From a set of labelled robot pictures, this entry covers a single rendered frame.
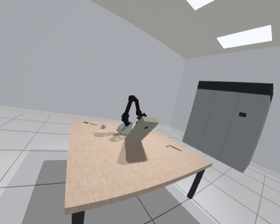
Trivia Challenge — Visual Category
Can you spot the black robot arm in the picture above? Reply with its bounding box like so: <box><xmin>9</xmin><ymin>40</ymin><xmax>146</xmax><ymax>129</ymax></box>
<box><xmin>121</xmin><ymin>95</ymin><xmax>146</xmax><ymax>126</ymax></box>

